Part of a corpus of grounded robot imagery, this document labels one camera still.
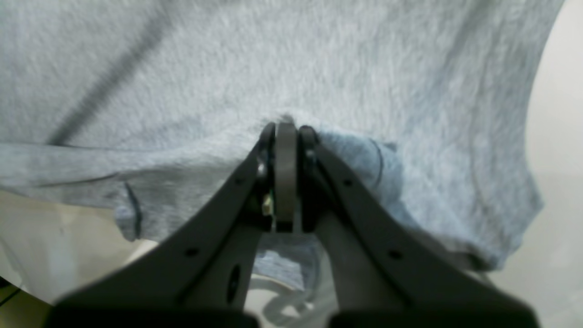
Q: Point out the grey T-shirt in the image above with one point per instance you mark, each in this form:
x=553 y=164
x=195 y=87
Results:
x=147 y=106

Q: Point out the viewer-right right gripper left finger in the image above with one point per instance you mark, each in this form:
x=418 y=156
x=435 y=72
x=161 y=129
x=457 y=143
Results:
x=196 y=278

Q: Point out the viewer-right right gripper right finger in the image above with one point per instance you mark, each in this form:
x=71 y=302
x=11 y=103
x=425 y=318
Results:
x=384 y=277

